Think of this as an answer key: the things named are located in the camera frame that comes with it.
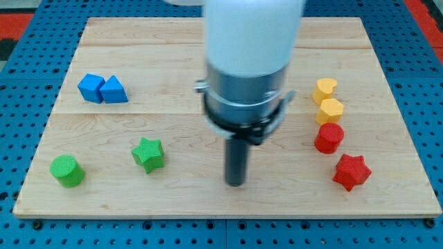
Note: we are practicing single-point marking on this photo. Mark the yellow heart block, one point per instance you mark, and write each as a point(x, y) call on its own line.
point(324, 89)

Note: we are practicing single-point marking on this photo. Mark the green cylinder block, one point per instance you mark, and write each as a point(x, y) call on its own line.
point(67, 171)

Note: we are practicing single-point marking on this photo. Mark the red star block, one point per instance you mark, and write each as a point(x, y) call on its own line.
point(351, 171)

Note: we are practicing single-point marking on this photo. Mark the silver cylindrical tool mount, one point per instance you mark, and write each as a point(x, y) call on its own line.
point(245, 108)

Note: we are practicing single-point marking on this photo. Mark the green star block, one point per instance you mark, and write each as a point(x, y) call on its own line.
point(149, 154)

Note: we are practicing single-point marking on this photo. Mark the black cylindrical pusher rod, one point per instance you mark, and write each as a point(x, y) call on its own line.
point(236, 159)

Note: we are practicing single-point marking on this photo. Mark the blue cube block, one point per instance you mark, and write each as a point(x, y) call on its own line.
point(89, 87)

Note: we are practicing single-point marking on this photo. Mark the red cylinder block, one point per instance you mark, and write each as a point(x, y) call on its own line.
point(329, 138)

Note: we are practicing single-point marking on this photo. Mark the yellow hexagon block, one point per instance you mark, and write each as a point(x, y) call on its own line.
point(330, 110)

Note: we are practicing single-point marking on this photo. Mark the blue triangular prism block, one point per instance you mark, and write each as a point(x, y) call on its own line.
point(113, 91)

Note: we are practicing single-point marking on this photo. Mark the wooden board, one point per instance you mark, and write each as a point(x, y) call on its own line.
point(158, 60)

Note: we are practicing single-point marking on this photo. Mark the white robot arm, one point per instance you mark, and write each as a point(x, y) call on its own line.
point(249, 45)

